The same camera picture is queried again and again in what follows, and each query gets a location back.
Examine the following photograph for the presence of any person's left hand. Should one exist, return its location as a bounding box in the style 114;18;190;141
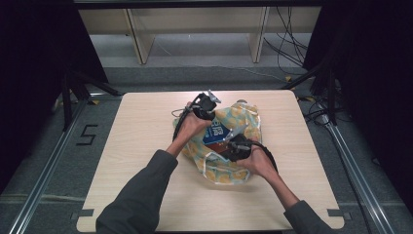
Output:
175;109;212;144

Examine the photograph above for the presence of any black tripod stand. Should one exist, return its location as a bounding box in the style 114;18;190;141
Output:
281;61;340;127
53;66;125;133

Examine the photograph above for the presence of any clear plastic bag of snacks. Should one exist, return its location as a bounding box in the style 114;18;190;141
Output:
170;100;263;186

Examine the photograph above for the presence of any aluminium floor rail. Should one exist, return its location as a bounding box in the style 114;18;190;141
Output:
8;92;125;234
319;110;395;234

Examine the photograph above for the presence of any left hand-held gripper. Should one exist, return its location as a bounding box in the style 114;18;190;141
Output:
189;89;223;122

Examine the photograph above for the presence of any bundle of black floor cables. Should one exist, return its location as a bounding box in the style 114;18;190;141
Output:
262;6;310;76

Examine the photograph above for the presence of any blue snack packet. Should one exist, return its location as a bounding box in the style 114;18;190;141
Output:
202;119;233;146

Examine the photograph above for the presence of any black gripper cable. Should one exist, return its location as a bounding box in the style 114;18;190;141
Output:
248;139;280;174
170;100;200;141

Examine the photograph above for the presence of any light wooden shelf unit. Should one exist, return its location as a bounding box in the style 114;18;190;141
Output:
77;5;323;65

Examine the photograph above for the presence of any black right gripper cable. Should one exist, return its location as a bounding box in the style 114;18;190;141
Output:
248;139;280;174

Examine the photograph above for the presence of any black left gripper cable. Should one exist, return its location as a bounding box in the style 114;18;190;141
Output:
170;100;200;141

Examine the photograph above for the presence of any person's right hand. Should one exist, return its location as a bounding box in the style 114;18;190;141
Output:
236;145;281;182

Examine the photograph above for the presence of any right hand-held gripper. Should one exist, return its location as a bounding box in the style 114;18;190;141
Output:
223;124;253;163

